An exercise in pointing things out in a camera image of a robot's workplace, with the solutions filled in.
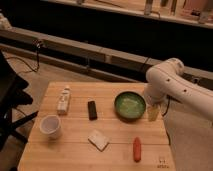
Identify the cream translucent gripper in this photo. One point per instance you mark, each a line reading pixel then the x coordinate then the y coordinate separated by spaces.
pixel 153 112

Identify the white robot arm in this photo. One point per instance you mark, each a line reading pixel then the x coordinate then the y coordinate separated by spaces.
pixel 165 79

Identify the white ceramic cup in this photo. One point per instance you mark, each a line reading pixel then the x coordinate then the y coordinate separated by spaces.
pixel 50 126

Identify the green bowl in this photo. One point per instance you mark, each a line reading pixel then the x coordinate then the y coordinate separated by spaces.
pixel 129 105

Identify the orange carrot toy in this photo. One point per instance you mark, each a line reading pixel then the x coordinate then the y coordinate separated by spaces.
pixel 137 149

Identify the black rectangular block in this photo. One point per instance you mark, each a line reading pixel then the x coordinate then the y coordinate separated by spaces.
pixel 92 113

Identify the white sponge block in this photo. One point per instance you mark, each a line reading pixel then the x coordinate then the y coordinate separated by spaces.
pixel 98 139

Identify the white tube bottle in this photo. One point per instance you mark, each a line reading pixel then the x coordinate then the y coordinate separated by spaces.
pixel 63 103

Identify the black chair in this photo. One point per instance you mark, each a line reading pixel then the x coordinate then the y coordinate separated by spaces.
pixel 11 95

